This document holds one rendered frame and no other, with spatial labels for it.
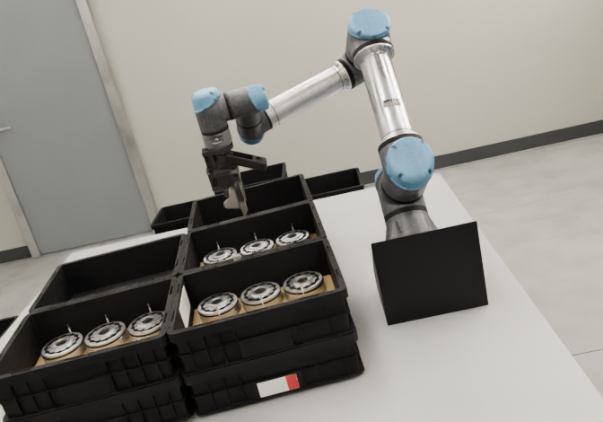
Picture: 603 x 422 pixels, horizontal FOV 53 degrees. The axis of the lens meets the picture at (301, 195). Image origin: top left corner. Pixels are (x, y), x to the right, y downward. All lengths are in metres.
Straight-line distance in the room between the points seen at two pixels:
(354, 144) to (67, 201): 2.26
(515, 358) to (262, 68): 3.40
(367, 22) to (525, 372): 0.95
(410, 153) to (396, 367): 0.50
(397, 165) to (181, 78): 3.25
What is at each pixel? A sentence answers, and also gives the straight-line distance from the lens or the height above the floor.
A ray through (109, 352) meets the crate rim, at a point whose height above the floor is 0.93.
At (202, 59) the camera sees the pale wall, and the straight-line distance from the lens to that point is 4.52.
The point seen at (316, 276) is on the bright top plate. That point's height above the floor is 0.86.
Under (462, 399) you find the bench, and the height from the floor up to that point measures 0.70.
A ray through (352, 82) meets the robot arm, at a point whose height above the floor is 1.25.
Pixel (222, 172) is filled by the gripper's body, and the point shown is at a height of 1.13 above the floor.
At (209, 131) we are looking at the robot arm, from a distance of 1.60.
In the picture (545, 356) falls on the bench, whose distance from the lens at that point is 1.44.
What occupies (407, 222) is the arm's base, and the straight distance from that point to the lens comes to 1.56.
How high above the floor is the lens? 1.56
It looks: 19 degrees down
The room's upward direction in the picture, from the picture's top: 14 degrees counter-clockwise
